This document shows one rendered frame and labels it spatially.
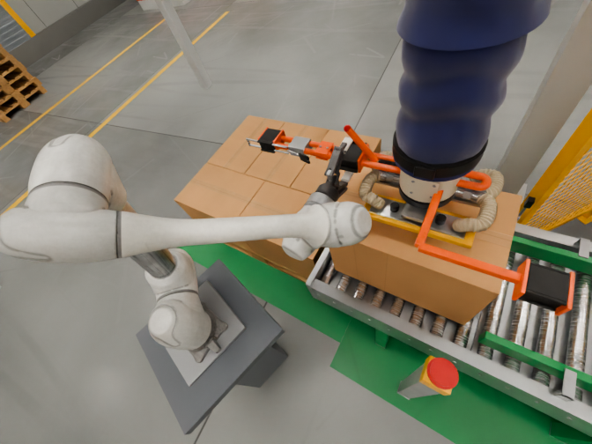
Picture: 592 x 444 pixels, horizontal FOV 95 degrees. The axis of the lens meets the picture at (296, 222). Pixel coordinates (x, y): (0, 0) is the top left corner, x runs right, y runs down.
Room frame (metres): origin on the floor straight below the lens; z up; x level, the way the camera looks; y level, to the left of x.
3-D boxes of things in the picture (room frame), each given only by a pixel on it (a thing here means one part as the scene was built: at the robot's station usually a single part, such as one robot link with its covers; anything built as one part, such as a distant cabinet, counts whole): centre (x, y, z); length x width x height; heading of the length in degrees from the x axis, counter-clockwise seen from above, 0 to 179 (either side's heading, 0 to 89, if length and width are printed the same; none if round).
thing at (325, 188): (0.56, -0.14, 1.19); 0.09 x 0.07 x 0.08; 131
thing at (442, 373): (0.00, -0.19, 1.02); 0.07 x 0.07 x 0.04
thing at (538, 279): (0.07, -0.44, 1.19); 0.09 x 0.08 x 0.05; 131
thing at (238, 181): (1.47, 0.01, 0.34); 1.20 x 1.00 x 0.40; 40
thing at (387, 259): (0.48, -0.43, 0.75); 0.60 x 0.40 x 0.40; 40
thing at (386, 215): (0.41, -0.36, 1.08); 0.34 x 0.10 x 0.05; 41
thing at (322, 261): (0.76, -0.20, 0.58); 0.70 x 0.03 x 0.06; 130
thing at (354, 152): (0.66, -0.27, 1.19); 0.10 x 0.08 x 0.06; 131
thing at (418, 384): (0.00, -0.19, 0.50); 0.07 x 0.07 x 1.00; 40
